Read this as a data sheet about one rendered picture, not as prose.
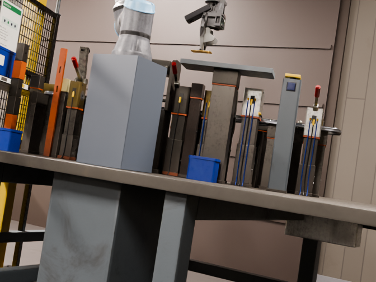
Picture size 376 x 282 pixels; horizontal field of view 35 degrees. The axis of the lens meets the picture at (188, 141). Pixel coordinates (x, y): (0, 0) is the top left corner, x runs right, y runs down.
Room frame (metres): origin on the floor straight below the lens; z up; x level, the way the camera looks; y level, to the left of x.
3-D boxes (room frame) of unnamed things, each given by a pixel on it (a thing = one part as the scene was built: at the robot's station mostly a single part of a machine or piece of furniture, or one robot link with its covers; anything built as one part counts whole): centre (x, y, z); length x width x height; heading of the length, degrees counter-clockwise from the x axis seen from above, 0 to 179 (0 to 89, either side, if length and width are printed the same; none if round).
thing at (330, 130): (2.75, 0.02, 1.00); 1.38 x 0.22 x 0.02; 78
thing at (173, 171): (2.53, 0.05, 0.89); 0.12 x 0.07 x 0.38; 168
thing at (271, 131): (2.66, -0.37, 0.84); 0.12 x 0.05 x 0.29; 168
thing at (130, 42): (2.19, 0.25, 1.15); 0.15 x 0.15 x 0.10
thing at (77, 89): (2.67, 0.53, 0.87); 0.10 x 0.07 x 0.35; 168
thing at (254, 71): (2.37, -0.12, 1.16); 0.37 x 0.14 x 0.02; 78
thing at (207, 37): (2.38, -0.02, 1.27); 0.06 x 0.03 x 0.09; 72
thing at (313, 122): (2.45, -0.50, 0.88); 0.12 x 0.07 x 0.36; 168
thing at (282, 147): (2.32, -0.37, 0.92); 0.08 x 0.08 x 0.44; 78
